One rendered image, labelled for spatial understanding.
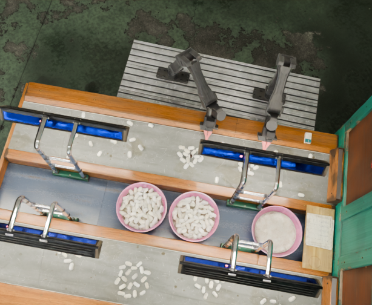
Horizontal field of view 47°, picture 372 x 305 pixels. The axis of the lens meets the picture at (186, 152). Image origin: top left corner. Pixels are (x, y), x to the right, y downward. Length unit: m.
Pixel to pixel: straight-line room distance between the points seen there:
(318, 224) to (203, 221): 0.60
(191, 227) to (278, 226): 0.47
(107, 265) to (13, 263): 0.47
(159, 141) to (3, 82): 1.62
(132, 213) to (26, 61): 1.82
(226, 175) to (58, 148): 0.94
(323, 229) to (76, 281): 1.29
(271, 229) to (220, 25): 1.97
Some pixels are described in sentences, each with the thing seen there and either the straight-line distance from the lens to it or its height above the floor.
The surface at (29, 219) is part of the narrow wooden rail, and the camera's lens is 2.37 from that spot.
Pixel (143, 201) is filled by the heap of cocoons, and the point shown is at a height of 0.72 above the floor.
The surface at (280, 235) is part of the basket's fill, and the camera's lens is 2.36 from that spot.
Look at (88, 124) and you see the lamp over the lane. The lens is 2.08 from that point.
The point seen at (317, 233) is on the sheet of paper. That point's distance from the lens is 2.37.
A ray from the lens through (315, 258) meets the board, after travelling 2.35.
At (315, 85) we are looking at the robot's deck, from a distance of 2.80.
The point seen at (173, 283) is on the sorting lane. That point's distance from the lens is 2.25.
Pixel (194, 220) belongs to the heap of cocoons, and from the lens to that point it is 2.31.
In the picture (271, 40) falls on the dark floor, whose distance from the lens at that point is 3.73.
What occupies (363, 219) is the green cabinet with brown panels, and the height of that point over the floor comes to 1.09.
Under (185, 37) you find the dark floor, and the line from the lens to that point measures 3.64.
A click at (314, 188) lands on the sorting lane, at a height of 0.74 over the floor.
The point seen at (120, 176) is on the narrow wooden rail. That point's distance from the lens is 2.33.
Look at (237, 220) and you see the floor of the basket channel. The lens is 2.39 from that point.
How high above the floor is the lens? 2.99
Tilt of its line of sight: 70 degrees down
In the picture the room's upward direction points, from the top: 7 degrees clockwise
